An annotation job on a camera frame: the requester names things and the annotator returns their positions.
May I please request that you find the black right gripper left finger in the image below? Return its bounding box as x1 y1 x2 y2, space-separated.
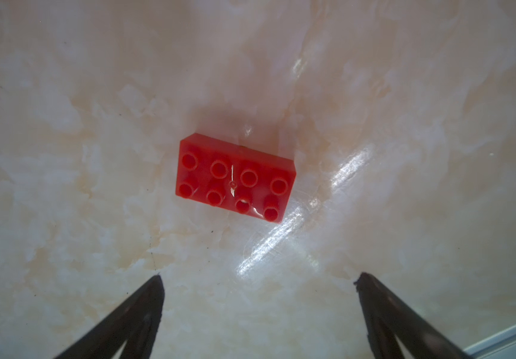
58 275 165 358

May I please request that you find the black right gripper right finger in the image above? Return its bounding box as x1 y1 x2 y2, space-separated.
354 272 470 358

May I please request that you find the red long lego brick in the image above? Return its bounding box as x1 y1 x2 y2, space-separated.
176 133 297 224

